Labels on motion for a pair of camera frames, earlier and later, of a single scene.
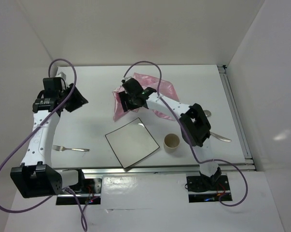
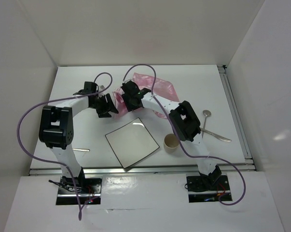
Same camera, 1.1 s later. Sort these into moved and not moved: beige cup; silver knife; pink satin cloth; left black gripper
Moved: left black gripper
Not moved: pink satin cloth; silver knife; beige cup
